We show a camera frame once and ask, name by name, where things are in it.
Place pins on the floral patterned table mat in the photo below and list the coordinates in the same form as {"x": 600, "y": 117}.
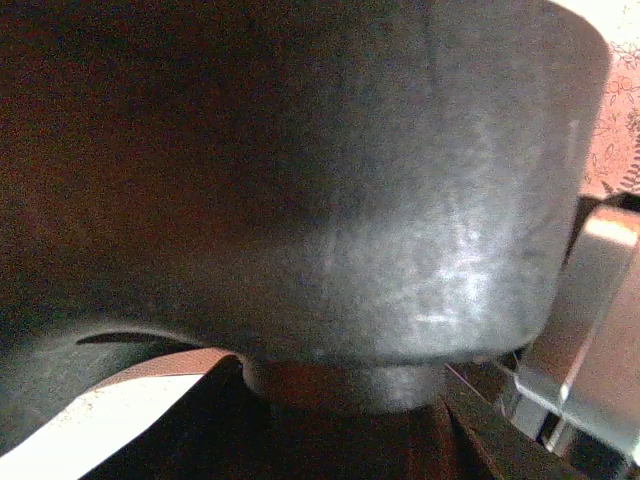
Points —
{"x": 622, "y": 100}

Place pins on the aluminium mat edge strip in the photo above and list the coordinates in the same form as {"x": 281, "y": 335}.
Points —
{"x": 595, "y": 310}

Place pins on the white hard-shell suitcase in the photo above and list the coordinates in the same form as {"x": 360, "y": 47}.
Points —
{"x": 400, "y": 200}

